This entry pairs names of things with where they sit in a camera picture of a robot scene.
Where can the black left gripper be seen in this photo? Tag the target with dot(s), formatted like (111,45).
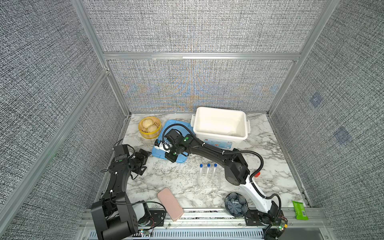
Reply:
(142,157)

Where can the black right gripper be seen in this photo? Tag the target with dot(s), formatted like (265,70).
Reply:
(171,158)

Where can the blue plastic box lid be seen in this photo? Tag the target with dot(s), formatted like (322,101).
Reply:
(158,150)

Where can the clear plastic test tube rack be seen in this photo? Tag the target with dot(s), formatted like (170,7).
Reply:
(210,185)

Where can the white plastic storage box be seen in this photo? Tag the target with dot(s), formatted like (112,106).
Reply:
(221,128)

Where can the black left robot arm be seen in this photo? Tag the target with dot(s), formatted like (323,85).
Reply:
(114,216)

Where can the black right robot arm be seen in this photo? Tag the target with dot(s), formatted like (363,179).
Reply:
(235,168)

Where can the front steamed bun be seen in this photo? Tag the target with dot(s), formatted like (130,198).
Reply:
(152,128)

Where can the steamed bun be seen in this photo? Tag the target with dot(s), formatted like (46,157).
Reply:
(146,123)
(152,128)

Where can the yellow bamboo steamer basket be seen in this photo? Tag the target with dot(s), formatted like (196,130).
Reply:
(144,132)

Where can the back steamed bun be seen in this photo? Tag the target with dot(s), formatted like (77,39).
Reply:
(146,123)

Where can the black flower-shaped dish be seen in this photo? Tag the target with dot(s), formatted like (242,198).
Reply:
(236,205)

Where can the green wipes packet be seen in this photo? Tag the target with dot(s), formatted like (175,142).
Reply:
(300,211)

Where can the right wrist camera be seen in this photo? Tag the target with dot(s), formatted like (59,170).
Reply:
(161,145)

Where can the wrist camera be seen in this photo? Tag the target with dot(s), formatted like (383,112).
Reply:
(121,152)
(161,145)

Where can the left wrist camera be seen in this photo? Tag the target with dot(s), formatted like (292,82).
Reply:
(121,152)

